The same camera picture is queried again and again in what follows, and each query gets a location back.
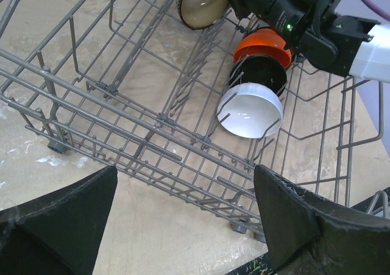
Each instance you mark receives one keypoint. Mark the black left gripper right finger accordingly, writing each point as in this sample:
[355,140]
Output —
[308,234]

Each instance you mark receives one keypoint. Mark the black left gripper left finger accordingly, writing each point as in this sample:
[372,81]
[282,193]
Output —
[59,232]

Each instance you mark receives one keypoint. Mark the orange bowl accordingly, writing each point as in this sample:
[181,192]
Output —
[264,41]

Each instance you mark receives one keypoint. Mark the black glossy bowl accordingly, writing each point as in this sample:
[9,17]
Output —
[259,69]

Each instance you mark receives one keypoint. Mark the brown glazed bowl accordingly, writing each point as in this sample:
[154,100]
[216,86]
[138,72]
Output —
[200,14]

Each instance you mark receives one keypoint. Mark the white bowl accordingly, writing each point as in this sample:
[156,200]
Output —
[250,110]

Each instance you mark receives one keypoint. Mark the grey wire dish rack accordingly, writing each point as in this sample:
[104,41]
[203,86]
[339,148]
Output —
[126,83]

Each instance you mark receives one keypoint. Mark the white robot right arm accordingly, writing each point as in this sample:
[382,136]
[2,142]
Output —
[343,45]

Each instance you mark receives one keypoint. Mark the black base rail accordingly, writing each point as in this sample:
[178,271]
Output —
[258,266]

